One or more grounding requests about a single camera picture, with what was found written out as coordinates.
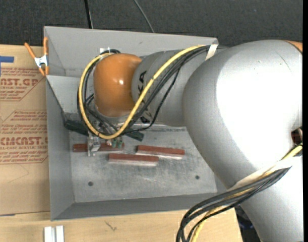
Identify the dark green flat block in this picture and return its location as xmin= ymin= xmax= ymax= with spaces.
xmin=63 ymin=119 xmax=90 ymax=137
xmin=122 ymin=131 xmax=145 ymax=142

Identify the grey metal bin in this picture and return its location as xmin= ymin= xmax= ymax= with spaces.
xmin=43 ymin=26 xmax=220 ymax=221

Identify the red-brown flat block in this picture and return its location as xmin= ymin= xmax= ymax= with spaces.
xmin=107 ymin=153 xmax=160 ymax=167
xmin=135 ymin=145 xmax=186 ymax=160
xmin=72 ymin=142 xmax=126 ymax=153

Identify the brown cardboard board red print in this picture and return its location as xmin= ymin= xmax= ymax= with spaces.
xmin=0 ymin=43 xmax=51 ymax=217

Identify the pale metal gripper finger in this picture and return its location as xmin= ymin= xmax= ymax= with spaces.
xmin=87 ymin=145 xmax=101 ymax=157
xmin=88 ymin=136 xmax=102 ymax=147

